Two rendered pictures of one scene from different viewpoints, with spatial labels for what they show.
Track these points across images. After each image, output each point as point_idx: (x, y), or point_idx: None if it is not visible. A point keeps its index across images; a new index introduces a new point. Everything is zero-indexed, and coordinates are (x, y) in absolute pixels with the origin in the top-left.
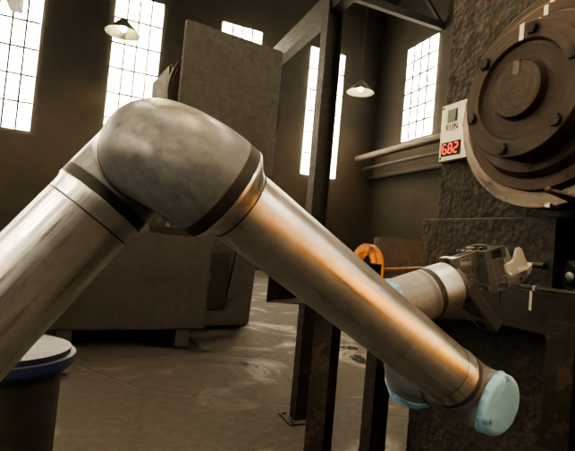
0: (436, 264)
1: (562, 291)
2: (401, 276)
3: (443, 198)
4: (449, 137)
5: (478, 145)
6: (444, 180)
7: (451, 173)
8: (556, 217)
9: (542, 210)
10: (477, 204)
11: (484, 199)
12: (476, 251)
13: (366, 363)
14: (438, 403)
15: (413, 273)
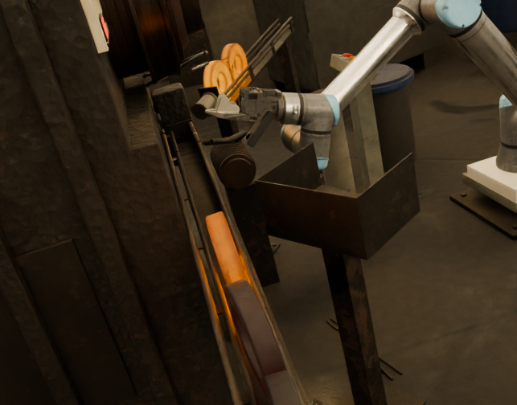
0: (288, 92)
1: (194, 127)
2: (315, 94)
3: (118, 112)
4: (96, 8)
5: (202, 19)
6: (108, 83)
7: (104, 69)
8: (145, 91)
9: (123, 95)
10: (121, 106)
11: (119, 97)
12: (259, 88)
13: None
14: None
15: (307, 93)
